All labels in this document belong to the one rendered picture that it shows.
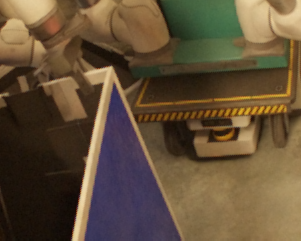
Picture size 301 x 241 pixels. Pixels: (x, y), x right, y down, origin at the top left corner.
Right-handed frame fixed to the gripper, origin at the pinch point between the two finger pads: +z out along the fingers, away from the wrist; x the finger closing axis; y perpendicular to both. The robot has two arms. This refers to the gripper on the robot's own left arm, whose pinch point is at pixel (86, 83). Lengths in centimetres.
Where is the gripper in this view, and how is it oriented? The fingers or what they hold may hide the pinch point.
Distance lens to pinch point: 142.9
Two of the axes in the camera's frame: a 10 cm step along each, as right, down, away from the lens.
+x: -0.8, 6.1, -7.8
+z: 4.7, 7.2, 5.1
